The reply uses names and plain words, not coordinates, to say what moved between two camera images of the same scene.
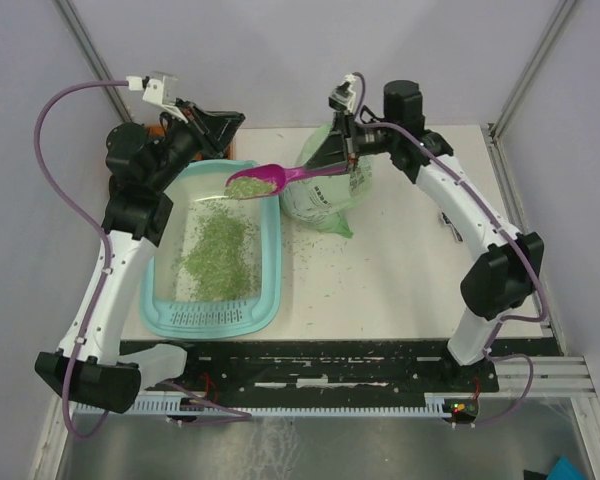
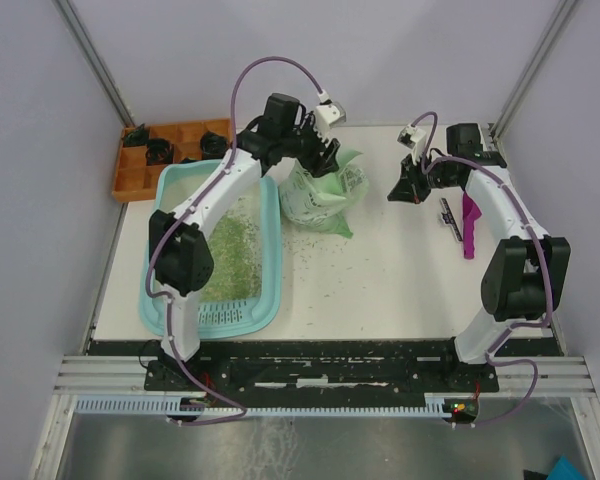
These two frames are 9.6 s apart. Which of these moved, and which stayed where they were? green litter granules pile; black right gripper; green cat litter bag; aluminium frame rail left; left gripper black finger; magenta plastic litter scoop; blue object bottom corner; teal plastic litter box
Moved: black right gripper; left gripper black finger; magenta plastic litter scoop
Stayed: green litter granules pile; green cat litter bag; blue object bottom corner; teal plastic litter box; aluminium frame rail left
